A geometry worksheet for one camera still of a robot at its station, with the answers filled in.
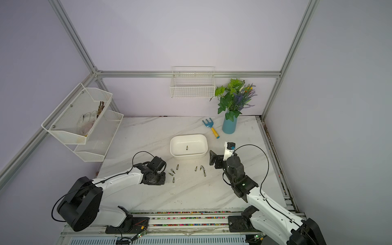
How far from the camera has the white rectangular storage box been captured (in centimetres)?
100

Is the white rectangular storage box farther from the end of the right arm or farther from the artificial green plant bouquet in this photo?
the end of the right arm

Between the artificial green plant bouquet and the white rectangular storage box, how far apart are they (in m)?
0.24

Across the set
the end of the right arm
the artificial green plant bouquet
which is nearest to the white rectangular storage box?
the artificial green plant bouquet

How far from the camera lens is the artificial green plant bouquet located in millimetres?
873
